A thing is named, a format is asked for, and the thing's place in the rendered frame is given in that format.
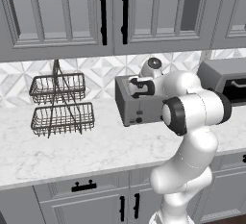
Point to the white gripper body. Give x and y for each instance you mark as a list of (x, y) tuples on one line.
[(143, 87)]

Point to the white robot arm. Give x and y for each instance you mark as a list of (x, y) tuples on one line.
[(195, 144)]

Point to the grey toaster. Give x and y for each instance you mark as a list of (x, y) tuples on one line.
[(145, 109)]

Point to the black toaster lever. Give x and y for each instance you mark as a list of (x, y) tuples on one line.
[(139, 112)]

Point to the grey toaster oven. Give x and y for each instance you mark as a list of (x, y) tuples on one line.
[(217, 70)]

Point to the grey drawer front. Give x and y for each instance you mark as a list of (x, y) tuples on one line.
[(105, 181), (232, 161)]

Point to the grey base cupboard door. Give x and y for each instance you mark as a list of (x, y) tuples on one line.
[(83, 210), (145, 208), (224, 195)]

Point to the plain grey base panel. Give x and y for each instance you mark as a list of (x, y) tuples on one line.
[(16, 207)]

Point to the grey wall cupboard door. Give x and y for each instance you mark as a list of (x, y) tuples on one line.
[(160, 13), (51, 16), (232, 10)]

